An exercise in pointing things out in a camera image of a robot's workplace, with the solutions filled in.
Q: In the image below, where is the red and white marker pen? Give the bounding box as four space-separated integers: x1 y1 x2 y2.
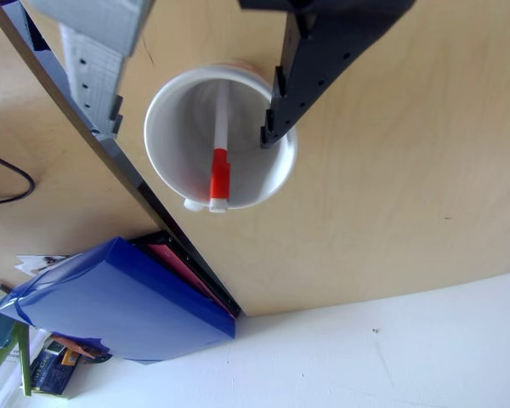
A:
208 82 233 214

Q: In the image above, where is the white mug with pink hearts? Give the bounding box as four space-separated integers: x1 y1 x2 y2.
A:
143 61 300 214

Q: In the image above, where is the black and pink folder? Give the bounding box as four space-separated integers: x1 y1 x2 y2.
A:
128 230 242 319

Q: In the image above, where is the blue flat box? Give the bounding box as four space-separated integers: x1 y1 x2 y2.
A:
0 236 237 366

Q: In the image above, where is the green paper folder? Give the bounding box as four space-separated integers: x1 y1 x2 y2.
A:
0 297 31 399

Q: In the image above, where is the dark blue book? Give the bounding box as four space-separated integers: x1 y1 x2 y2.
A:
28 339 82 401

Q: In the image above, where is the black cable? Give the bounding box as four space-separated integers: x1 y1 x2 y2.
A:
0 148 37 206

